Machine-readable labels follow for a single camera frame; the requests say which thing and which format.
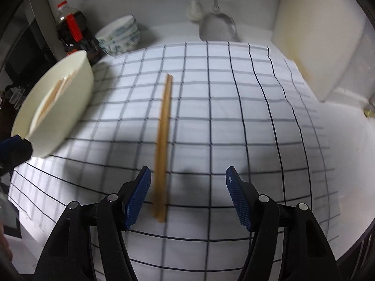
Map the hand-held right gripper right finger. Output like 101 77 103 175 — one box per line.
225 166 342 281

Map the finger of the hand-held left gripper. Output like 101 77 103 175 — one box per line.
0 135 33 177

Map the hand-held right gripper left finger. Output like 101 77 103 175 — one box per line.
32 166 152 281

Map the slender wooden chopstick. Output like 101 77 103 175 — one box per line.
153 74 171 222
158 74 174 223

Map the cream round basin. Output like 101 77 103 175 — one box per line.
11 50 95 159

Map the bundle of wooden chopsticks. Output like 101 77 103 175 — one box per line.
31 69 78 131

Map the person's left hand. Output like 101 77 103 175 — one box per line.
0 222 13 267

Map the white black checkered cloth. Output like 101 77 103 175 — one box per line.
7 41 342 281

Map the dark soy sauce bottle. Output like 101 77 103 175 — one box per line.
56 0 103 65

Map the white blue floral bowl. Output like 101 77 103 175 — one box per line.
101 33 140 57
95 15 137 40
98 25 139 49

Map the metal spatula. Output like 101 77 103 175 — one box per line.
199 0 239 42

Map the white cutting board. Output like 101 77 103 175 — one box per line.
271 0 368 103

